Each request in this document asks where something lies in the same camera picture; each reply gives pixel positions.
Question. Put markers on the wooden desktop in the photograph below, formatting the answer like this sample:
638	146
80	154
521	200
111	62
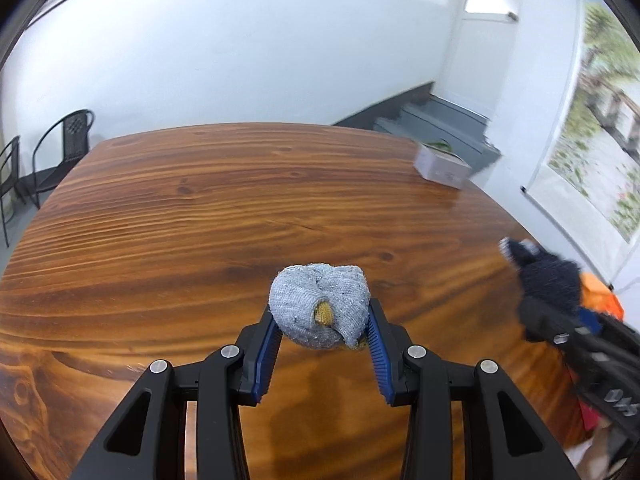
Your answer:
200	210

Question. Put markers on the orange cloth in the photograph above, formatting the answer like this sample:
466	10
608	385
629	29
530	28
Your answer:
602	295

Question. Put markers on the grey staircase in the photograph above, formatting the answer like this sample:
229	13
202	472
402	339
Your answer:
440	120

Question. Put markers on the small grey box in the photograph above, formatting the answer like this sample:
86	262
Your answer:
440	167

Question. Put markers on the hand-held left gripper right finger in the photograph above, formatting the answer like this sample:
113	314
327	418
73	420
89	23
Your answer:
380	355

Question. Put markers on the grey sock ball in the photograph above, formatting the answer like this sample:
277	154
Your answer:
310	300

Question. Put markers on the black metal chair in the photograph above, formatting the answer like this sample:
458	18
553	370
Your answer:
70	140
10	170

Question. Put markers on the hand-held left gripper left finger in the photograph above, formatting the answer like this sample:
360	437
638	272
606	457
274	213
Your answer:
265	355

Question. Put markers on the wall scroll painting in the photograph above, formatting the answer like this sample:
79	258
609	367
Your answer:
600	135

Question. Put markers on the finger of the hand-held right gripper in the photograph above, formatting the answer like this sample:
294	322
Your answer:
542	322
591	320

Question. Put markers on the dark navy sock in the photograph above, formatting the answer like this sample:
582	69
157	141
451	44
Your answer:
547	280

